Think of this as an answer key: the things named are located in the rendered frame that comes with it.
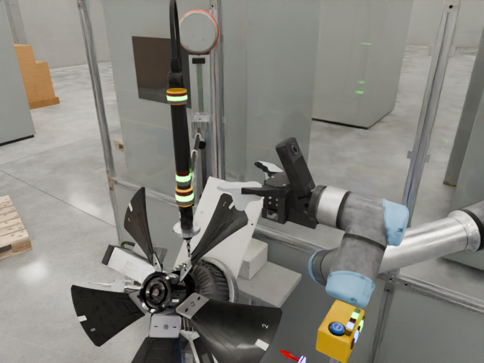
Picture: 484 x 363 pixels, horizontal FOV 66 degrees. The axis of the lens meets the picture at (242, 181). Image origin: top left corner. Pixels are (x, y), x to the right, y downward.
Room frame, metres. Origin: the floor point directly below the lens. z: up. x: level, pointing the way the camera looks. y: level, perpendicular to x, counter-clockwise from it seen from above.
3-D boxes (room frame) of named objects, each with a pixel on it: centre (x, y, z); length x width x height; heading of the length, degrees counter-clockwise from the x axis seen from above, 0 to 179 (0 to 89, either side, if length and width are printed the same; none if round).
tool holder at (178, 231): (0.83, 0.14, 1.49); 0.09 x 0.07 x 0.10; 2
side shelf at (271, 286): (1.35, -0.06, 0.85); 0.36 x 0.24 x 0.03; 57
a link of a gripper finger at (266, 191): (0.66, -0.04, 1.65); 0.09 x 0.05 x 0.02; 93
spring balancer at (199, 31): (1.54, 0.17, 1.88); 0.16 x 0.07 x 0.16; 92
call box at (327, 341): (0.87, -0.32, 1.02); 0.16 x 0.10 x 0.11; 147
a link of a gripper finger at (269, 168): (0.76, -0.06, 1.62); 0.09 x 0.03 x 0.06; 21
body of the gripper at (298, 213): (0.66, -0.10, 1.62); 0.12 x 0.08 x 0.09; 57
